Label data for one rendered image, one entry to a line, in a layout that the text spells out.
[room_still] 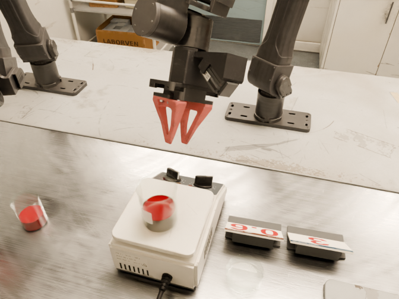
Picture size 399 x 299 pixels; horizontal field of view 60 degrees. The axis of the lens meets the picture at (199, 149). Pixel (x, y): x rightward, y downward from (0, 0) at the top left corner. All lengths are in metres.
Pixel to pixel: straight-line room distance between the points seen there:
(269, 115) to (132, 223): 0.44
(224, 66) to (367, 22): 2.42
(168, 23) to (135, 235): 0.30
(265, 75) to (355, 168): 0.26
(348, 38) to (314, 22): 0.63
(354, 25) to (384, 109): 1.91
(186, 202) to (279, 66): 0.36
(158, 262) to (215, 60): 0.29
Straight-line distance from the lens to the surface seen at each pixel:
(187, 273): 0.50
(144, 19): 0.52
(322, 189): 0.70
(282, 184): 0.68
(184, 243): 0.47
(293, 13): 0.73
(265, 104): 0.80
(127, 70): 1.07
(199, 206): 0.51
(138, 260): 0.51
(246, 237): 0.56
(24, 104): 1.00
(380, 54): 2.97
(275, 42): 0.74
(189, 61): 0.53
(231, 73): 0.50
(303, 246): 0.57
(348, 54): 2.94
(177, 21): 0.52
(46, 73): 1.01
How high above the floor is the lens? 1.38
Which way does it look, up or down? 40 degrees down
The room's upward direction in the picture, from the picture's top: straight up
